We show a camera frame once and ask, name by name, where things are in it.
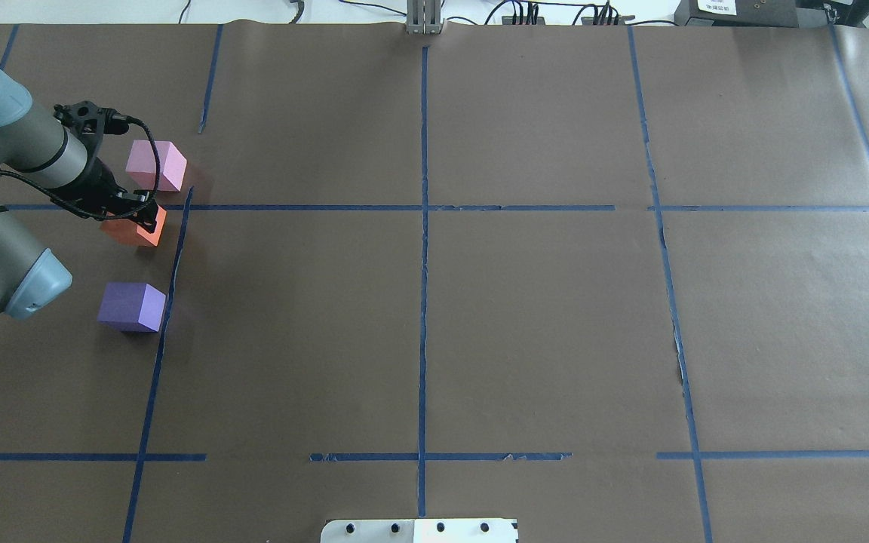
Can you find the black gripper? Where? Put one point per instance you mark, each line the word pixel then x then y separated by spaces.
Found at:
pixel 98 182

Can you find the orange foam cube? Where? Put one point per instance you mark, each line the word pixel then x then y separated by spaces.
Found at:
pixel 127 232

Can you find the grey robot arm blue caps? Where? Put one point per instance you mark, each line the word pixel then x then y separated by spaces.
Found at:
pixel 55 152

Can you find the light pink foam cube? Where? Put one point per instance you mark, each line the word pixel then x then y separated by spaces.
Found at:
pixel 142 165

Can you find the dark purple foam cube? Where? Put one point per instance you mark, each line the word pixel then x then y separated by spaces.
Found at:
pixel 132 307

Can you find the black electronics box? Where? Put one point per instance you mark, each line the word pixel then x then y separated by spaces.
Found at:
pixel 776 14

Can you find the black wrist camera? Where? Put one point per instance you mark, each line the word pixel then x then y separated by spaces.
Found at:
pixel 86 118

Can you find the aluminium frame post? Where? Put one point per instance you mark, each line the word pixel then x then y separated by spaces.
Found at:
pixel 424 17

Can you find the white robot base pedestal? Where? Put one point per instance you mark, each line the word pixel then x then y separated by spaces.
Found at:
pixel 422 530

